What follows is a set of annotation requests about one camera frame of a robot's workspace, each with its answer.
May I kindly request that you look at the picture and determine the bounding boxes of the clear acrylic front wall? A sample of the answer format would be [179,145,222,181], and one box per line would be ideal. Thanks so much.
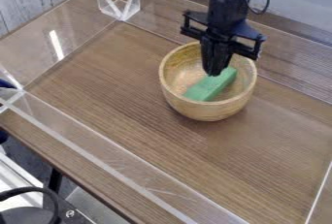
[0,66,248,224]

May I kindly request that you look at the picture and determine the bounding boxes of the black table leg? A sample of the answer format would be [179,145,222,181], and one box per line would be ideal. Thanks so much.
[49,169,64,193]

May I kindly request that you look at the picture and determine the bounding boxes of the light wooden bowl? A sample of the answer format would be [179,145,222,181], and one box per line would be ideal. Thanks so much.
[159,42,259,121]

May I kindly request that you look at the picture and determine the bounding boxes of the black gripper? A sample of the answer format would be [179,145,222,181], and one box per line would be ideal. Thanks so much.
[181,11,267,76]

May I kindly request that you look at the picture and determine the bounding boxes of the green rectangular block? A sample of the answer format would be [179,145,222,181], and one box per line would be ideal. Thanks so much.
[184,67,238,102]

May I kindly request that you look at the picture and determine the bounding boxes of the grey metal base plate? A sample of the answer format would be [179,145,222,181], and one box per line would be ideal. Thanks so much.
[58,197,97,224]

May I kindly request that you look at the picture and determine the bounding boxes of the clear acrylic corner bracket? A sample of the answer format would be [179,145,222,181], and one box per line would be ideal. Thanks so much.
[98,0,141,21]

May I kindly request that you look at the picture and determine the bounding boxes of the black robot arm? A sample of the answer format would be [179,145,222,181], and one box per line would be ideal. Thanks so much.
[181,0,271,77]

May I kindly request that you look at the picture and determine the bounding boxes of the blue object at left edge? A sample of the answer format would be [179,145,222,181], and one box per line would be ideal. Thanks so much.
[0,79,17,89]

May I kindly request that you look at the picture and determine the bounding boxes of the black cable loop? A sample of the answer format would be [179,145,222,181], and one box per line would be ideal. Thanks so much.
[0,186,62,224]

